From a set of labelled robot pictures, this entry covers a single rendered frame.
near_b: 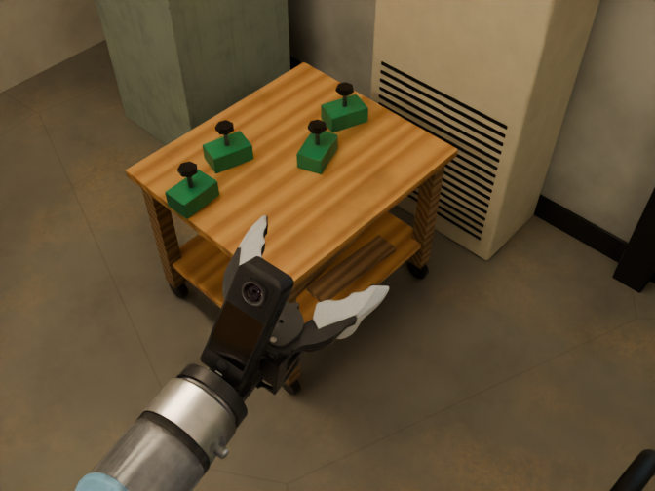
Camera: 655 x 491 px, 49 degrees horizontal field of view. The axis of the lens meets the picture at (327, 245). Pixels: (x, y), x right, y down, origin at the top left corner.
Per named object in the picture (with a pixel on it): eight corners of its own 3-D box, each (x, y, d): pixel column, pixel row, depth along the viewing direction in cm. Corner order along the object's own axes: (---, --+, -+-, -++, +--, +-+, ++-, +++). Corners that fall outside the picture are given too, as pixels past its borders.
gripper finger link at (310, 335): (341, 299, 72) (258, 322, 70) (344, 289, 71) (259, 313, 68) (360, 338, 70) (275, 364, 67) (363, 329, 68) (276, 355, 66)
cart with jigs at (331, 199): (307, 188, 256) (302, 27, 208) (436, 275, 230) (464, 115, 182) (159, 296, 225) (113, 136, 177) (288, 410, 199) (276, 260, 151)
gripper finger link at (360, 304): (378, 310, 77) (297, 333, 74) (389, 279, 72) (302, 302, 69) (391, 334, 75) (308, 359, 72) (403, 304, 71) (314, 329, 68)
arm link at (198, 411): (137, 397, 60) (215, 451, 59) (173, 358, 63) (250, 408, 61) (144, 433, 66) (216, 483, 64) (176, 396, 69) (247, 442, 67)
